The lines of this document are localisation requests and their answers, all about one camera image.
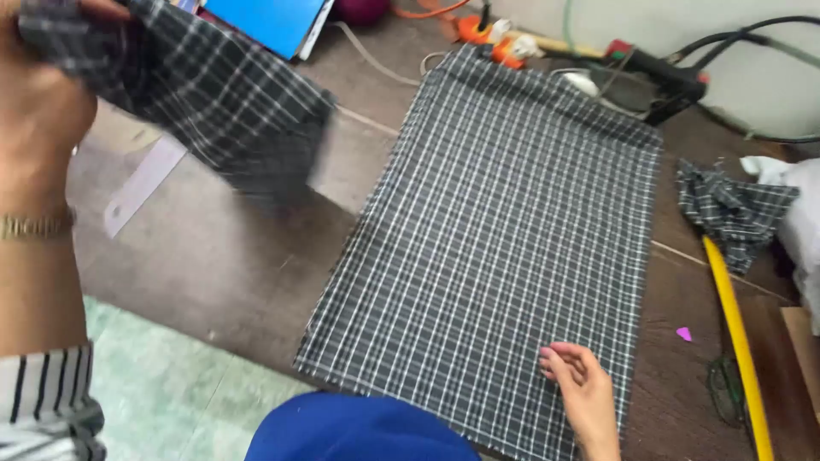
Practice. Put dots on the person's blue garment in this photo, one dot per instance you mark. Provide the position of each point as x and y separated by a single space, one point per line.
359 430

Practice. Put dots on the person's left hand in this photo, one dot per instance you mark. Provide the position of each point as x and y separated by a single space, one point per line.
38 121

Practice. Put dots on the black and white striped sleeve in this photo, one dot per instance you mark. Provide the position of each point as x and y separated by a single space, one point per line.
45 403

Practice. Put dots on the person's left fingers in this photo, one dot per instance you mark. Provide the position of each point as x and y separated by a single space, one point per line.
106 7

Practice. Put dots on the purple yarn ball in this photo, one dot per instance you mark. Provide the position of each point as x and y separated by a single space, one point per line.
360 11

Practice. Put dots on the brown cardboard piece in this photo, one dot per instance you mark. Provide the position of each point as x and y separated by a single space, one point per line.
804 358

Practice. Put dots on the clear plastic ruler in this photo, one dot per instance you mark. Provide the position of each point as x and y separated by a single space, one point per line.
144 185

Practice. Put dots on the wooden stick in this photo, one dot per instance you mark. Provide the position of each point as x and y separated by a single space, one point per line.
564 45

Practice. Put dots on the person's right hand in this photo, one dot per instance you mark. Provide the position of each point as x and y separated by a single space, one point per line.
586 397

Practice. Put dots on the person's right fingers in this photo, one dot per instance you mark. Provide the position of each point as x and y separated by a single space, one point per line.
567 360

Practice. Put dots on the small grey plaid fabric piece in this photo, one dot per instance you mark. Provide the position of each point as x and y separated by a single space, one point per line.
211 83

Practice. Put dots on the white cloth heap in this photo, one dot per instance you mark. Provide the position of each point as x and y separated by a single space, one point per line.
804 224

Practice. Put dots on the crumpled grey plaid fabric scrap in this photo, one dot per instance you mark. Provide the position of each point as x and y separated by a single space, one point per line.
727 208

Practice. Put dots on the long yellow stick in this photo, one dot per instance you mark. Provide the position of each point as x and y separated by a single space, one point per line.
737 339

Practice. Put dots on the large grey plaid fabric sheet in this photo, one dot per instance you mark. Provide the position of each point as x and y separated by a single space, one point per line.
499 230

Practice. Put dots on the black electric fabric cutter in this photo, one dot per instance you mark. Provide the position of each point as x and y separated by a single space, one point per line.
660 80

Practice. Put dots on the blue book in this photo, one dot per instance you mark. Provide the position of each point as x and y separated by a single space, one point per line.
269 22

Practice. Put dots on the white plug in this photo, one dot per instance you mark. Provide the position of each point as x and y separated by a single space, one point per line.
581 83

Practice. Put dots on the orange and white tool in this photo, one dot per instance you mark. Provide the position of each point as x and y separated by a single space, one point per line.
512 52
474 29

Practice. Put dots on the white tube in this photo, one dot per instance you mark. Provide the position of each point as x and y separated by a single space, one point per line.
371 59

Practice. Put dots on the pink tailor chalk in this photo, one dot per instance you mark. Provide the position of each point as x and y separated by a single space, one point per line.
684 333

